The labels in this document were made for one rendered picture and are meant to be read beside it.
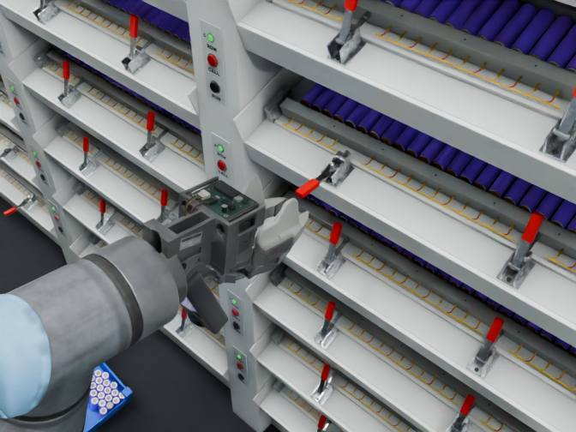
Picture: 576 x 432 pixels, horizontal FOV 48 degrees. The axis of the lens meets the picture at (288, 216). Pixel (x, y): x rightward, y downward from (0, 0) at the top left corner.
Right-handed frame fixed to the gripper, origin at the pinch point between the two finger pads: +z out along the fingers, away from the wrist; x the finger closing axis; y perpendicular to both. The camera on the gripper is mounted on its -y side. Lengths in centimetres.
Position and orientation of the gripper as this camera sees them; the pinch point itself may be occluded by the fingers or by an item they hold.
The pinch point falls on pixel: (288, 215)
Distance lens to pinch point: 75.4
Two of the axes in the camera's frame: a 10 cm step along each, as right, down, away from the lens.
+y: 1.2, -8.1, -5.8
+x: -7.5, -4.6, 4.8
